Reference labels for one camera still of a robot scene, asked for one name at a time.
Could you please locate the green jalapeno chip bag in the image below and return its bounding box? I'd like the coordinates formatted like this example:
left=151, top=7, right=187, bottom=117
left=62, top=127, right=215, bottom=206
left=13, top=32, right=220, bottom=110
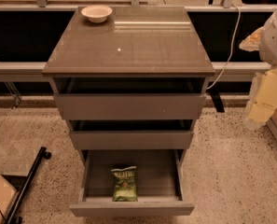
left=111, top=166, right=138, bottom=202

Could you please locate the grey drawer cabinet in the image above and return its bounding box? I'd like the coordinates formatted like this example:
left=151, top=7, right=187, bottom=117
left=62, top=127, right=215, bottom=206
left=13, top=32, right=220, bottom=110
left=41, top=6, right=216, bottom=151

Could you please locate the grey middle drawer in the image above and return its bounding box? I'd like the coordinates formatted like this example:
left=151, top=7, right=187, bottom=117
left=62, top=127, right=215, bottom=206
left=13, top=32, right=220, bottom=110
left=70, top=119, right=193, bottom=150

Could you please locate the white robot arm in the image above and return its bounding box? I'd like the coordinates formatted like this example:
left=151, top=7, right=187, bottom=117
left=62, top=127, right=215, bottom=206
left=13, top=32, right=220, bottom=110
left=239, top=9, right=277, bottom=130

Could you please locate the grey drawer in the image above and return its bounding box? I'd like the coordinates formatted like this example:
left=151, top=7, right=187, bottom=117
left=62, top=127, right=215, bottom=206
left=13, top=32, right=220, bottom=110
left=70, top=119, right=193, bottom=150
left=54, top=78, right=205, bottom=120
left=70, top=149, right=194, bottom=217

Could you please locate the white cable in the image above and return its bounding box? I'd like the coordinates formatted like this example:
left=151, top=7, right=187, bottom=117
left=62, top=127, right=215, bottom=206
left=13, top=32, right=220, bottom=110
left=206, top=4, right=242, bottom=91

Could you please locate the grey bottom drawer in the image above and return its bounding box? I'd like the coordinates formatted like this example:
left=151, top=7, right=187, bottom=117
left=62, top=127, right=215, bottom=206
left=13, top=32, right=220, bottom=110
left=70, top=149, right=194, bottom=217

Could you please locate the grey top drawer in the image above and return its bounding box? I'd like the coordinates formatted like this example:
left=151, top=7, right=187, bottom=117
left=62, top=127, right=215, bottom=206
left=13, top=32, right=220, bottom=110
left=54, top=78, right=205, bottom=120

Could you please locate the metal rail frame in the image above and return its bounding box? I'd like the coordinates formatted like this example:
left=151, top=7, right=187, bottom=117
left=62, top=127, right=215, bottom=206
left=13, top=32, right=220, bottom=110
left=0, top=0, right=277, bottom=83

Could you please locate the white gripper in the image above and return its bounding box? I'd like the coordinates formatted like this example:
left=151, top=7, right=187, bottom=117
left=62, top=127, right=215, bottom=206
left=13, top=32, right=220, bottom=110
left=239, top=27, right=277, bottom=129

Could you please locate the white bowl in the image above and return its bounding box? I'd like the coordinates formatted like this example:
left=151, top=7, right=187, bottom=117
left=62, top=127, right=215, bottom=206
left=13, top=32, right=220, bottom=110
left=81, top=5, right=113, bottom=23

